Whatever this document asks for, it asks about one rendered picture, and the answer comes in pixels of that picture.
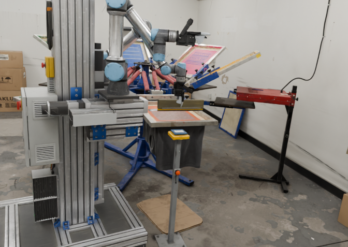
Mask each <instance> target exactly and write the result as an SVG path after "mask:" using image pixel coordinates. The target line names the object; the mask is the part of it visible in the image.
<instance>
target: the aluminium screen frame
mask: <svg viewBox="0 0 348 247"><path fill-rule="evenodd" d="M148 105H157V101H148ZM194 112H195V113H196V114H198V115H199V116H201V117H202V118H204V119H205V120H193V121H153V119H152V118H151V117H150V116H149V115H148V114H147V113H144V114H143V119H144V120H145V121H146V122H147V123H148V124H149V126H150V127H176V126H208V125H218V121H217V120H216V119H214V118H213V117H211V116H209V115H208V114H206V113H204V112H203V111H194Z"/></svg>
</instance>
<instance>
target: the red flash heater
mask: <svg viewBox="0 0 348 247"><path fill-rule="evenodd" d="M253 89H257V90H253ZM261 90H263V91H261ZM292 99H293V95H292V93H291V92H290V91H289V93H286V92H285V91H283V93H281V91H280V90H270V89H259V88H249V87H242V86H237V94H236V100H242V101H252V102H258V103H268V104H277V105H287V106H289V105H292Z"/></svg>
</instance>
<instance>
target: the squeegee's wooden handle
mask: <svg viewBox="0 0 348 247"><path fill-rule="evenodd" d="M177 100H178V99H158V100H157V108H158V109H161V108H201V109H203V108H204V100H203V99H184V102H183V105H182V107H180V104H178V103H176V101H177Z"/></svg>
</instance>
